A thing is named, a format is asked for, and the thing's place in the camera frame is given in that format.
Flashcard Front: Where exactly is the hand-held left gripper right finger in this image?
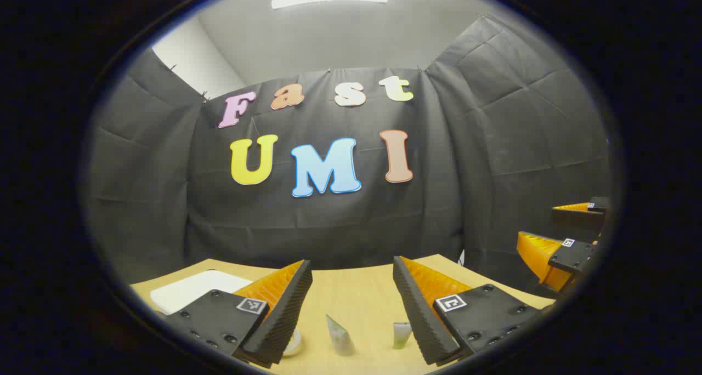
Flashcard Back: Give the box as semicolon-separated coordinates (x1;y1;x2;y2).
392;255;556;366

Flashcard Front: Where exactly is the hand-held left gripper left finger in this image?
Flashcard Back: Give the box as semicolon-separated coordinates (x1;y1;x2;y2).
163;259;314;369

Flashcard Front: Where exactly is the black backdrop cloth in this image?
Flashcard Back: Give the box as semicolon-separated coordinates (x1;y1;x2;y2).
85;13;612;299

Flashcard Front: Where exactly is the white suitcase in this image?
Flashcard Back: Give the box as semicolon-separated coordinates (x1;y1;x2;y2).
149;269;304;357

